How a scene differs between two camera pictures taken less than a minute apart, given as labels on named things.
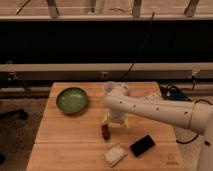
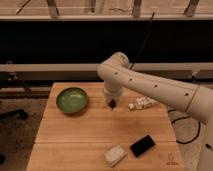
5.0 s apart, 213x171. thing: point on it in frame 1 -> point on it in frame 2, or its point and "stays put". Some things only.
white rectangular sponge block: [114, 155] stays put
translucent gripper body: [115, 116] -> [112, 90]
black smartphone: [142, 145] stays put
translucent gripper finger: [126, 123] -> [118, 100]
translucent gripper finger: [105, 119] -> [108, 102]
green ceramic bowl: [72, 100] stays put
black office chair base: [19, 113] stays put
